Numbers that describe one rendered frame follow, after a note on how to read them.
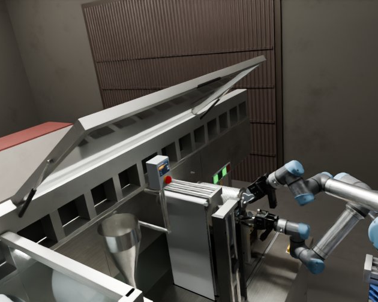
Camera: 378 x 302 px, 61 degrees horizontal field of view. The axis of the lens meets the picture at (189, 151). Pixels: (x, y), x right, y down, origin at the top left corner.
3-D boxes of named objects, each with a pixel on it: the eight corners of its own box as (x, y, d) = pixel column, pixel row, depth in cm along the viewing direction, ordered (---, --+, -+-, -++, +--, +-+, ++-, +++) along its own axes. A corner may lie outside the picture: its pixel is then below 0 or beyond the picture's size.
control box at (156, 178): (164, 191, 110) (160, 164, 106) (149, 188, 113) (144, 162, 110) (176, 182, 115) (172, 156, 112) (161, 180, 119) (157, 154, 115)
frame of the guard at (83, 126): (90, 149, 68) (71, 120, 68) (17, 220, 104) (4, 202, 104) (273, 66, 155) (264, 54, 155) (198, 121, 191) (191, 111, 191)
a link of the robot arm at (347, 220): (390, 200, 146) (320, 280, 151) (372, 190, 156) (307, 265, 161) (377, 187, 141) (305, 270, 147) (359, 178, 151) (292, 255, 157)
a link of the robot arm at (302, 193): (324, 194, 140) (311, 172, 143) (308, 204, 135) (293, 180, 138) (313, 200, 146) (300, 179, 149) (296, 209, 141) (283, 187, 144)
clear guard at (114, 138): (86, 127, 73) (85, 125, 73) (21, 198, 106) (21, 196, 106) (259, 61, 153) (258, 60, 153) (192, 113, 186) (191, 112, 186)
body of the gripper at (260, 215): (258, 208, 175) (280, 213, 168) (259, 222, 178) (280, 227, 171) (253, 216, 169) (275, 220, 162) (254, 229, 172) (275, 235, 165)
